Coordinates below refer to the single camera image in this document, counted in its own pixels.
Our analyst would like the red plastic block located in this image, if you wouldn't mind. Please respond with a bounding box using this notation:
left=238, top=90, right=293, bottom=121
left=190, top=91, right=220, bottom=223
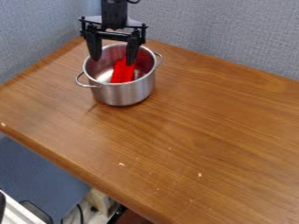
left=111, top=57, right=137, bottom=83

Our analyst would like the white clutter under table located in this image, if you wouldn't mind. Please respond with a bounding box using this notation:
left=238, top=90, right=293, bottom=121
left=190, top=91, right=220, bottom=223
left=61, top=188, right=127, bottom=224

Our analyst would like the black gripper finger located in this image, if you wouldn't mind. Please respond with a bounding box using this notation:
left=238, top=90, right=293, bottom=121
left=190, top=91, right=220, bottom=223
left=86, top=31, right=102, bottom=61
left=126, top=29, right=141, bottom=66

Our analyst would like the stainless steel pot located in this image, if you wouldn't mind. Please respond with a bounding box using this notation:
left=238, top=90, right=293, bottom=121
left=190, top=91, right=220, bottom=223
left=75, top=44, right=165, bottom=107

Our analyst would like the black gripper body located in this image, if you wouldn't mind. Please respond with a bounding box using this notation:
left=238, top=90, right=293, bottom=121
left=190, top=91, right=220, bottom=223
left=79, top=0, right=147, bottom=44

